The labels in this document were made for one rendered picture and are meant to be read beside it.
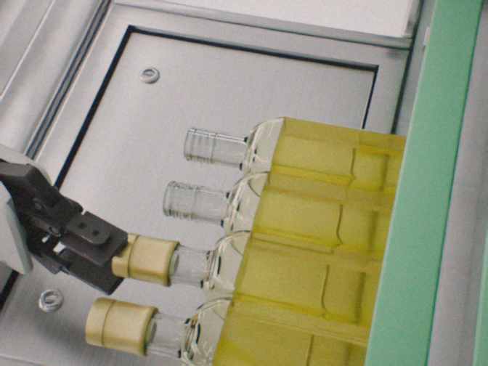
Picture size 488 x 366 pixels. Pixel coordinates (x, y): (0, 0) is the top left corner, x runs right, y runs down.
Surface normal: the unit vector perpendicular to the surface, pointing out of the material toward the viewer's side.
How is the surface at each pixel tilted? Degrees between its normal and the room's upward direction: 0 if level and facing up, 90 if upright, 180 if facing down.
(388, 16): 90
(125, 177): 90
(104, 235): 92
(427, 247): 90
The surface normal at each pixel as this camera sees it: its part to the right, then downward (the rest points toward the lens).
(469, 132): -0.03, -0.61
